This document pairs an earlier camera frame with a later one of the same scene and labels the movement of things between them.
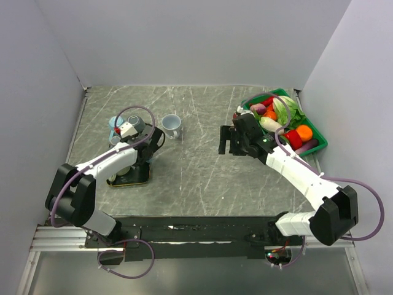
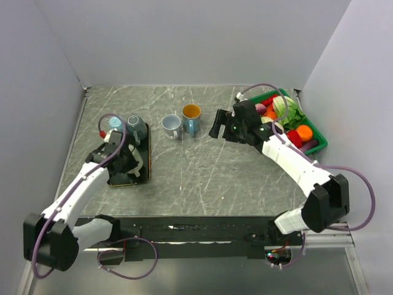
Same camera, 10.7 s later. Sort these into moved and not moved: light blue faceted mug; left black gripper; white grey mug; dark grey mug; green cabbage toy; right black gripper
Moved: left black gripper; right black gripper
Not moved: green cabbage toy; white grey mug; light blue faceted mug; dark grey mug
